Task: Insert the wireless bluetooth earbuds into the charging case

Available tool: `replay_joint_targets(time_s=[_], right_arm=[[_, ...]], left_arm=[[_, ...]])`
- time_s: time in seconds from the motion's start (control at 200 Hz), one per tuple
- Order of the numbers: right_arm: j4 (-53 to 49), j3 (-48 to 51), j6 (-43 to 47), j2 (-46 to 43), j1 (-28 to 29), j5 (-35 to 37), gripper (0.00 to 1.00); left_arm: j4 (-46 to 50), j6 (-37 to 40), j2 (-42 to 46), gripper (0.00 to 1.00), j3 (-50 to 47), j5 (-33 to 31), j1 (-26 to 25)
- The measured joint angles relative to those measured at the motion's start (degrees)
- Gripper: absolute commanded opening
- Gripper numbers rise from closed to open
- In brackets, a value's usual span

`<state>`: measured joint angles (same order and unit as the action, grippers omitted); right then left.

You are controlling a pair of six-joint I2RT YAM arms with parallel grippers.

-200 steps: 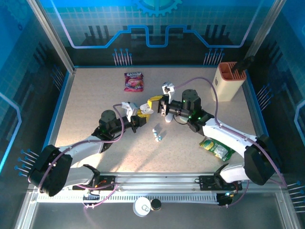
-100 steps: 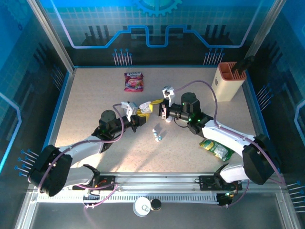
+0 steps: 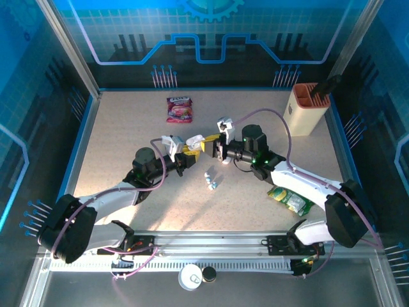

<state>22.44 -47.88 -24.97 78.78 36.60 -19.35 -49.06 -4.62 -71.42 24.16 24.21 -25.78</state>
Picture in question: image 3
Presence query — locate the white rounded rectangular charging case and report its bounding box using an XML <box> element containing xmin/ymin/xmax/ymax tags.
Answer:
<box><xmin>185</xmin><ymin>134</ymin><xmax>206</xmax><ymax>151</ymax></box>

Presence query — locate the purple red candy bag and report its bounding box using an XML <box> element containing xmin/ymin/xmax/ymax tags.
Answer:
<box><xmin>166</xmin><ymin>97</ymin><xmax>194</xmax><ymax>124</ymax></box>

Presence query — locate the green snack bag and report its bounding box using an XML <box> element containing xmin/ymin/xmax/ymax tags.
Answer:
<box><xmin>266</xmin><ymin>185</ymin><xmax>316</xmax><ymax>217</ymax></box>

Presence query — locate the beige utensil holder orange top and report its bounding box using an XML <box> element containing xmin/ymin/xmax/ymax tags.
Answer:
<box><xmin>282</xmin><ymin>83</ymin><xmax>332</xmax><ymax>137</ymax></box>

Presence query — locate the black round cap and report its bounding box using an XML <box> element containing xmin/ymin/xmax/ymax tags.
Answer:
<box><xmin>201</xmin><ymin>267</ymin><xmax>217</xmax><ymax>284</ymax></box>

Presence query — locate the white round lid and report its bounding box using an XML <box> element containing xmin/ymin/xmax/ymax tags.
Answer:
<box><xmin>178</xmin><ymin>264</ymin><xmax>203</xmax><ymax>292</ymax></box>

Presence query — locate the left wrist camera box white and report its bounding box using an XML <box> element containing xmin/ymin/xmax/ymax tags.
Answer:
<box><xmin>160</xmin><ymin>134</ymin><xmax>185</xmax><ymax>157</ymax></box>

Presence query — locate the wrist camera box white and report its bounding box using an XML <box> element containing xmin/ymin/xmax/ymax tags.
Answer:
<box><xmin>216</xmin><ymin>116</ymin><xmax>236</xmax><ymax>145</ymax></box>
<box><xmin>160</xmin><ymin>134</ymin><xmax>185</xmax><ymax>157</ymax></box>

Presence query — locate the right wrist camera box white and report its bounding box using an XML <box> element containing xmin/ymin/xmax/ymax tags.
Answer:
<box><xmin>216</xmin><ymin>116</ymin><xmax>236</xmax><ymax>145</ymax></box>

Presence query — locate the aluminium table side rail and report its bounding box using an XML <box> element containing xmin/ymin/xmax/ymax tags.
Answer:
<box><xmin>325</xmin><ymin>94</ymin><xmax>368</xmax><ymax>231</ymax></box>
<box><xmin>62</xmin><ymin>91</ymin><xmax>103</xmax><ymax>198</ymax></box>

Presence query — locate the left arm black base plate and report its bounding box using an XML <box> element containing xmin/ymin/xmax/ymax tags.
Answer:
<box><xmin>96</xmin><ymin>235</ymin><xmax>158</xmax><ymax>256</ymax></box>

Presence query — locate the aluminium frame rail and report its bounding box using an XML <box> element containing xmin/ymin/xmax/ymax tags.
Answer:
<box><xmin>38</xmin><ymin>230</ymin><xmax>384</xmax><ymax>258</ymax></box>

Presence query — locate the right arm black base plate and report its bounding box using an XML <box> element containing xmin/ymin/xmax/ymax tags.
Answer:
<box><xmin>266</xmin><ymin>235</ymin><xmax>326</xmax><ymax>256</ymax></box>

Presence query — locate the black knife handle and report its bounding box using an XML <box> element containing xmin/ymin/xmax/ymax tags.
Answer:
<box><xmin>310</xmin><ymin>74</ymin><xmax>342</xmax><ymax>98</ymax></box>

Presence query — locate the white slotted cable duct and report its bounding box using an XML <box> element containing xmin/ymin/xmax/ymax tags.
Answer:
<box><xmin>49</xmin><ymin>259</ymin><xmax>295</xmax><ymax>272</ymax></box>

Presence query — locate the aluminium frame post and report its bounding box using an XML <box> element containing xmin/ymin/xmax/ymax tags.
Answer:
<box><xmin>328</xmin><ymin>0</ymin><xmax>383</xmax><ymax>81</ymax></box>
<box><xmin>34</xmin><ymin>0</ymin><xmax>103</xmax><ymax>100</ymax></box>

